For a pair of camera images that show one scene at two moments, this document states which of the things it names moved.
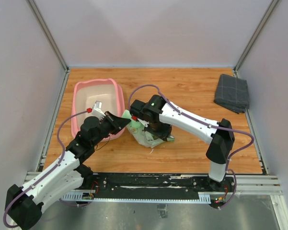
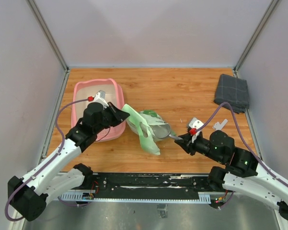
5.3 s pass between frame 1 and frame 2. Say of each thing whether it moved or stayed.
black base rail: stayed
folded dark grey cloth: stayed
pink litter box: stayed
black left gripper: moved
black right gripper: moved
